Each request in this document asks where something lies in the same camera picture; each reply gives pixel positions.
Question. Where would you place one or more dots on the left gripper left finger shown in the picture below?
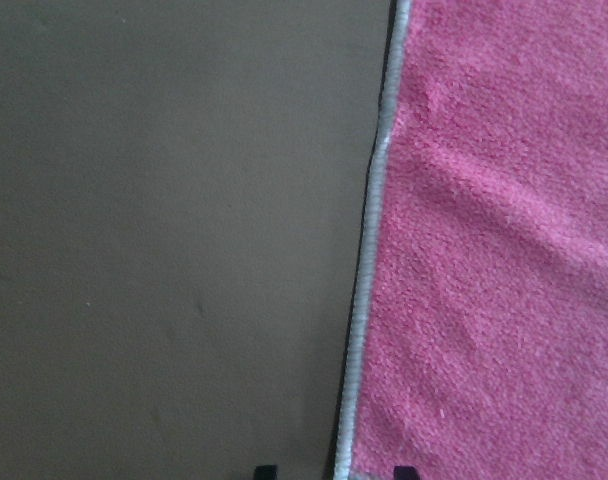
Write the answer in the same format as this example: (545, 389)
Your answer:
(265, 472)

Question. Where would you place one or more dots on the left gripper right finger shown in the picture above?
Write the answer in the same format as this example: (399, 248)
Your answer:
(405, 472)

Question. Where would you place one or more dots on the pink towel with grey edge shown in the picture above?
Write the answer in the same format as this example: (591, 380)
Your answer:
(478, 343)

